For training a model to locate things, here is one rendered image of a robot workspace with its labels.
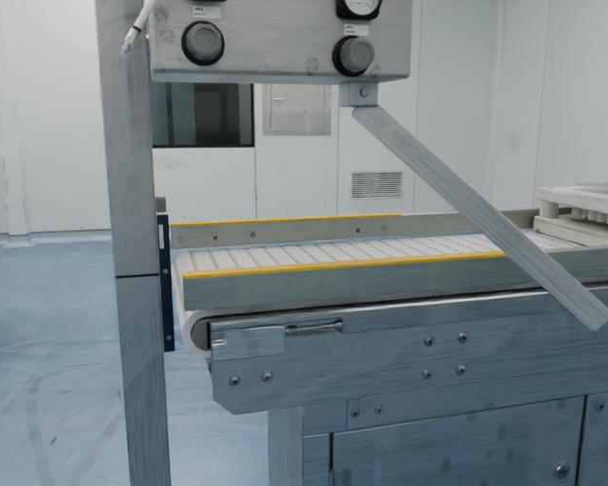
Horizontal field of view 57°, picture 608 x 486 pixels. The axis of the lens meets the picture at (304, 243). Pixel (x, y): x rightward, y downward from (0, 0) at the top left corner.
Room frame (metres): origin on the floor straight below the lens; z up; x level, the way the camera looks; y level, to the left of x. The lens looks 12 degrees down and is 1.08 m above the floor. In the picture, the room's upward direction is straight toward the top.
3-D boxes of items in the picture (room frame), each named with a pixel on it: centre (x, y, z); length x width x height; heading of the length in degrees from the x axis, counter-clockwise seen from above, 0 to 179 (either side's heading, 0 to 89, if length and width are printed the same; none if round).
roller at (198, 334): (0.63, 0.13, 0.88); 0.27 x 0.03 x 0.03; 15
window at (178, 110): (5.40, 1.15, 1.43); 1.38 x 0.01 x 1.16; 104
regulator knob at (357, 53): (0.48, -0.04, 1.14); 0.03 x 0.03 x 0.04; 15
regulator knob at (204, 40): (0.45, 0.08, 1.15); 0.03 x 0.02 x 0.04; 105
